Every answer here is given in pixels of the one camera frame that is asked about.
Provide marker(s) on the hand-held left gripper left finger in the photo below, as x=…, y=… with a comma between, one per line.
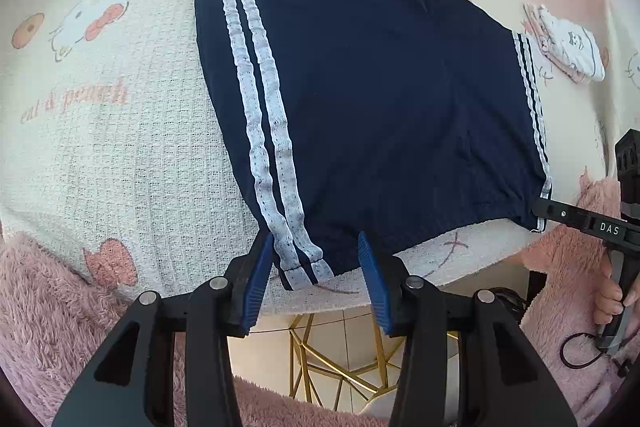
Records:
x=255, y=287

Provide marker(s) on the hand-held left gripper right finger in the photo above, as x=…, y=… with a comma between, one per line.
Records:
x=372, y=287

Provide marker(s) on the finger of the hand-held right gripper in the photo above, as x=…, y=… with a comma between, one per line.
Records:
x=555, y=209

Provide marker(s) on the navy shorts with white stripes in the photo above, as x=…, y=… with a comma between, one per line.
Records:
x=375, y=107

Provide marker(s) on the person's right forearm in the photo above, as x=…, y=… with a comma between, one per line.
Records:
x=565, y=267

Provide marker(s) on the person's right hand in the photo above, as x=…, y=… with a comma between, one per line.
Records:
x=607, y=302

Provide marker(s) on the white folded printed garment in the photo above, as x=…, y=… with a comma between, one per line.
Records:
x=570, y=47

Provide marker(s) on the pink cream cat printed blanket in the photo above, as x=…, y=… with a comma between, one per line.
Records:
x=125, y=157

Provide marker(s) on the pink fuzzy robe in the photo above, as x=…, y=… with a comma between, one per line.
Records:
x=50, y=307

